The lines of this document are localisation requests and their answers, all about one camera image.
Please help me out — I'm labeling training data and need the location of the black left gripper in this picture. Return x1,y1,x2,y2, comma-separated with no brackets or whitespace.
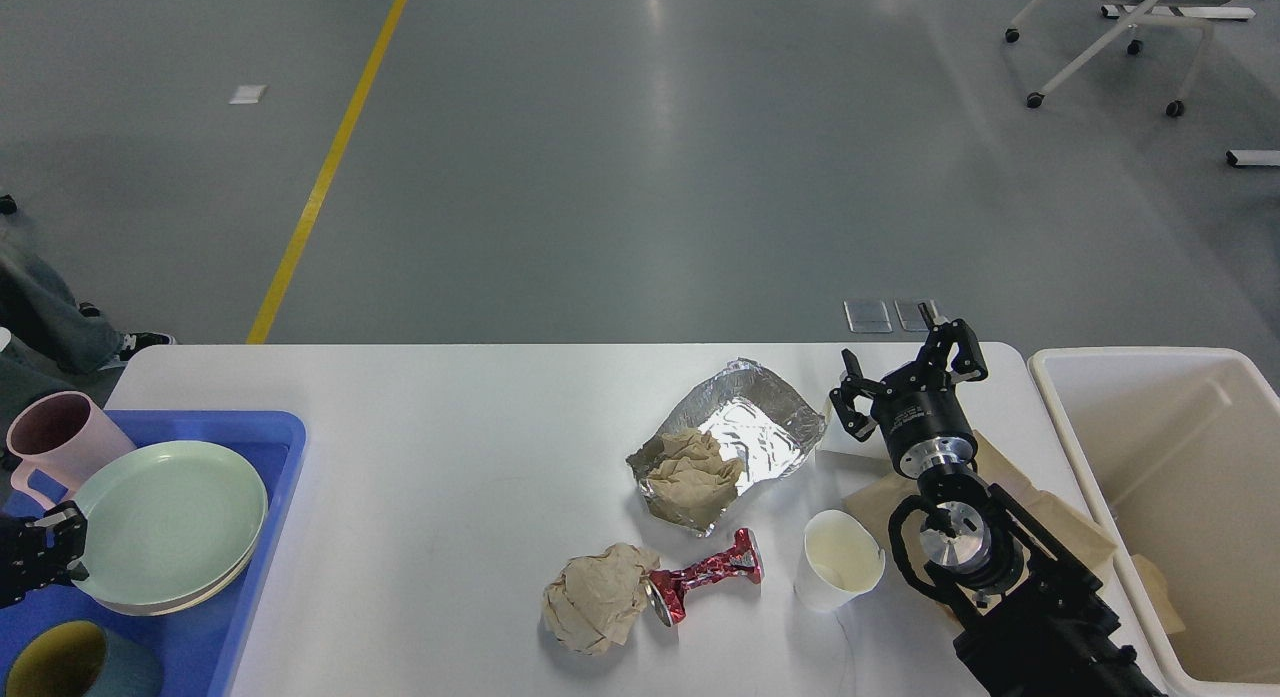
1,501,90,609

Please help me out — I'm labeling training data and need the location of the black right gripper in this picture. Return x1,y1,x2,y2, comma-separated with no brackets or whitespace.
829,302,989,480

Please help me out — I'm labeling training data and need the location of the light green plate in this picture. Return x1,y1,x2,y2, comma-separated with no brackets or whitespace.
73,439,269,605

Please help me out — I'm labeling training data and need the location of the dark teal mug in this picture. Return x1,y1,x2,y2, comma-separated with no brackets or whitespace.
3,620,164,696

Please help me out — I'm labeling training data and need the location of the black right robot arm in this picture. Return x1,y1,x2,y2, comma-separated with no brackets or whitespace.
829,301,1158,696

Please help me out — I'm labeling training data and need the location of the right floor socket plate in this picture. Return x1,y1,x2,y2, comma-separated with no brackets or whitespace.
893,299,940,333

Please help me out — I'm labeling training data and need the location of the floor socket plate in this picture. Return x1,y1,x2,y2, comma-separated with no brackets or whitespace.
893,299,940,333
844,299,895,334

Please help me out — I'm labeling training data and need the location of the lying white paper cup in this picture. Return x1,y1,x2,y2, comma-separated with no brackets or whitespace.
818,398,891,464

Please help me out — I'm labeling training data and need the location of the left floor socket plate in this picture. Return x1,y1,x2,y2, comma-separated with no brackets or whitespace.
844,299,895,334

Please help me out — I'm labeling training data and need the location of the pink mug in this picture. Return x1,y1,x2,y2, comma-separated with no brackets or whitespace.
5,391,136,512

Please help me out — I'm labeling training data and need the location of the pink plate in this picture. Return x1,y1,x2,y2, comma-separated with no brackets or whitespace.
93,554,252,618

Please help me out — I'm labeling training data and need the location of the aluminium foil tray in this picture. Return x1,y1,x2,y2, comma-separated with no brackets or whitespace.
626,358,827,537

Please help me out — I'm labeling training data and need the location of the blue plastic tray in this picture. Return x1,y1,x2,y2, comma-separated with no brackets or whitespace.
1,411,306,696

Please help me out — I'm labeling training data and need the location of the upright white paper cup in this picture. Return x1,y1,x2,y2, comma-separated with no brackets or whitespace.
794,509,886,613

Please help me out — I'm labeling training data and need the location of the person in jeans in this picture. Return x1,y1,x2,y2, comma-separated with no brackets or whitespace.
1,223,177,427

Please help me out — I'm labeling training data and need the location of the brown paper bag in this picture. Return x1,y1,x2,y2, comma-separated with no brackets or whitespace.
842,432,1117,582

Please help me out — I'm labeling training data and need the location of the crumpled brown paper in foil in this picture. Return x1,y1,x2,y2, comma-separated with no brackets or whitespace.
636,428,745,533

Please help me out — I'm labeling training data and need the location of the white plastic bin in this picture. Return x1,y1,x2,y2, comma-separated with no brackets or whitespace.
1028,347,1279,696

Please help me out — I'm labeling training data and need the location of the brown paper scrap in bin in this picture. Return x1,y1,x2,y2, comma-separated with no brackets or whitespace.
1130,554,1187,636

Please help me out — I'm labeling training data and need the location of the crushed red can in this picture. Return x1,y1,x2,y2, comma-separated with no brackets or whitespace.
643,527,764,627

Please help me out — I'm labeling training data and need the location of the crumpled brown paper ball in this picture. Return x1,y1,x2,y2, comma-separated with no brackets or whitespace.
541,542,660,656

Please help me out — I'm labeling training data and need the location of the white bar on floor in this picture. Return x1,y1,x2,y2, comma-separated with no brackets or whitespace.
1225,150,1280,169

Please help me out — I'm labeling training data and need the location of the white rolling chair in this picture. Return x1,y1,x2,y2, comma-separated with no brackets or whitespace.
1025,0,1256,118

